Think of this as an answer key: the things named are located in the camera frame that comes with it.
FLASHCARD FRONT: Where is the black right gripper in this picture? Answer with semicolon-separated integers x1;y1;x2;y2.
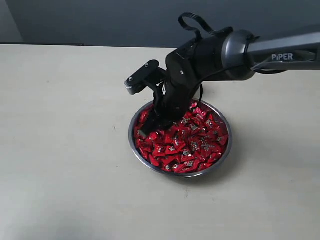
137;80;198;138

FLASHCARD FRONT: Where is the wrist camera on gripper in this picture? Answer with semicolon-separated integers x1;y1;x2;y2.
124;59;167;95

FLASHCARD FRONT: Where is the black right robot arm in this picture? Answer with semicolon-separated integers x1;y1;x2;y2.
138;30;320;137

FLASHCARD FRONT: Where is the pile of red candies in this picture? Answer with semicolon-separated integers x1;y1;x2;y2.
134;99;230;174

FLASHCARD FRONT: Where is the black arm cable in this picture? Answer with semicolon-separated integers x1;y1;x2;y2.
177;12;233;38

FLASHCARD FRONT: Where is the steel bowl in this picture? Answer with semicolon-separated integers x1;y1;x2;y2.
128;98;233;178

